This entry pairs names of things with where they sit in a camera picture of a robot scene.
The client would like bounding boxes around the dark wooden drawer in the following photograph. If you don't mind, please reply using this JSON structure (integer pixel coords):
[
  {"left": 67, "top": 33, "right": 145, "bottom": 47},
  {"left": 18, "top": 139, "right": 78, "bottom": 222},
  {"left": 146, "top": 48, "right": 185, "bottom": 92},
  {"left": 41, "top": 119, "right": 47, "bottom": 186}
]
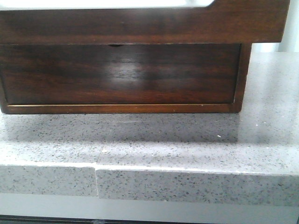
[
  {"left": 0, "top": 0, "right": 290, "bottom": 45},
  {"left": 0, "top": 43, "right": 242, "bottom": 105}
]

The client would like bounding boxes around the dark wooden drawer cabinet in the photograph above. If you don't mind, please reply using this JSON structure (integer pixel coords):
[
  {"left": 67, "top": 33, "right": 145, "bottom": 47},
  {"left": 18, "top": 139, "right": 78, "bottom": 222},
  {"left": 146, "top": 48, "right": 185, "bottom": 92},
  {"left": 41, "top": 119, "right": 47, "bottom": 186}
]
[{"left": 0, "top": 42, "right": 252, "bottom": 115}]

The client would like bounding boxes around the white tray in drawer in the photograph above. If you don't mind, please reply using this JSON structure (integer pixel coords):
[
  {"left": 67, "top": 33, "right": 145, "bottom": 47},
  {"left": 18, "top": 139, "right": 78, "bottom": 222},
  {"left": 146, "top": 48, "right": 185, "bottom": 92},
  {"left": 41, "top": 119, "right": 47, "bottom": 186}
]
[{"left": 0, "top": 0, "right": 213, "bottom": 11}]

